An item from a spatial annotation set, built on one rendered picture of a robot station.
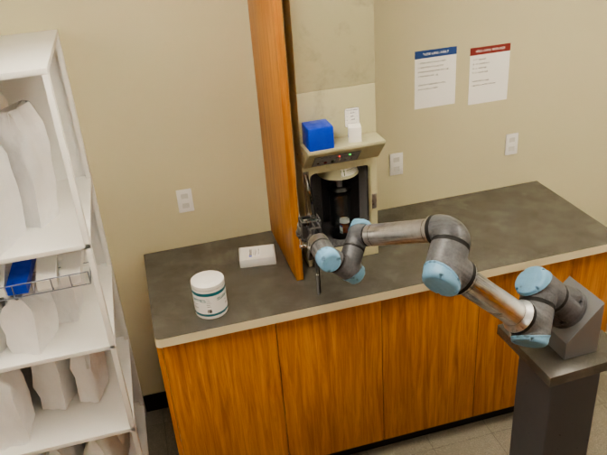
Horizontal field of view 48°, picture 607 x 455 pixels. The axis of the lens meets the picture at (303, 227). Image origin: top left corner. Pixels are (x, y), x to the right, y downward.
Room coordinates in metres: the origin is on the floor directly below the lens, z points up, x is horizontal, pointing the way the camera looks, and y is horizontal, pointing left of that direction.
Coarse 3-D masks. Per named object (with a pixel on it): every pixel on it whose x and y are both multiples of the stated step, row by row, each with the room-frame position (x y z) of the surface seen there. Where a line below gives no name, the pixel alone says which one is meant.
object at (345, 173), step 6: (348, 168) 2.60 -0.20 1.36; (354, 168) 2.63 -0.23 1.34; (318, 174) 2.64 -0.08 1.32; (324, 174) 2.61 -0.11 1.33; (330, 174) 2.59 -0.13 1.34; (336, 174) 2.59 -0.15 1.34; (342, 174) 2.59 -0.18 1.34; (348, 174) 2.59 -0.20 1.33; (354, 174) 2.61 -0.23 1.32; (330, 180) 2.59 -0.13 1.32; (336, 180) 2.58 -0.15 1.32
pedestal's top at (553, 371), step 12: (504, 336) 1.96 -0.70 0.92; (600, 336) 1.90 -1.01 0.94; (516, 348) 1.89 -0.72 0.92; (528, 348) 1.86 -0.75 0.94; (540, 348) 1.86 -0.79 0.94; (552, 348) 1.85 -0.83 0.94; (600, 348) 1.83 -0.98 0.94; (528, 360) 1.82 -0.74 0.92; (540, 360) 1.79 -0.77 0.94; (552, 360) 1.79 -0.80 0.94; (564, 360) 1.79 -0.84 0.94; (576, 360) 1.78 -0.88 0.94; (588, 360) 1.78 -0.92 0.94; (600, 360) 1.77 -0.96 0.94; (540, 372) 1.75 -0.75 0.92; (552, 372) 1.73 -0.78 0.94; (564, 372) 1.73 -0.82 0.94; (576, 372) 1.73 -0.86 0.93; (588, 372) 1.74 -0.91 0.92; (600, 372) 1.76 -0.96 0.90; (552, 384) 1.71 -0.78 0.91
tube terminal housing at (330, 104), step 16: (304, 96) 2.53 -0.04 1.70; (320, 96) 2.55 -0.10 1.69; (336, 96) 2.56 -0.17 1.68; (352, 96) 2.58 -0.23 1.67; (368, 96) 2.59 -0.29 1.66; (304, 112) 2.53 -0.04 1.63; (320, 112) 2.55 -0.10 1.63; (336, 112) 2.56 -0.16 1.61; (368, 112) 2.59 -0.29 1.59; (336, 128) 2.56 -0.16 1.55; (368, 128) 2.59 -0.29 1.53; (368, 160) 2.59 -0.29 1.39; (368, 176) 2.62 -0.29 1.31; (304, 208) 2.53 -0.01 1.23; (304, 256) 2.59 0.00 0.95
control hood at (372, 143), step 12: (372, 132) 2.59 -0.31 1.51; (300, 144) 2.52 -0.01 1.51; (336, 144) 2.48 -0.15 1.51; (348, 144) 2.47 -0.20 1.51; (360, 144) 2.47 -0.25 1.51; (372, 144) 2.48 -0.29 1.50; (384, 144) 2.50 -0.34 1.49; (312, 156) 2.43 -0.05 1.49; (360, 156) 2.53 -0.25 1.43; (372, 156) 2.56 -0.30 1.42
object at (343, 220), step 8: (344, 192) 2.61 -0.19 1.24; (336, 200) 2.62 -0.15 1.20; (344, 200) 2.62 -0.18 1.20; (336, 208) 2.62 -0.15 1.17; (344, 208) 2.62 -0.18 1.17; (336, 216) 2.62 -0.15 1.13; (344, 216) 2.62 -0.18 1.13; (336, 224) 2.62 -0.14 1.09; (344, 224) 2.62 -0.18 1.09; (336, 232) 2.62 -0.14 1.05; (344, 232) 2.62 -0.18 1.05
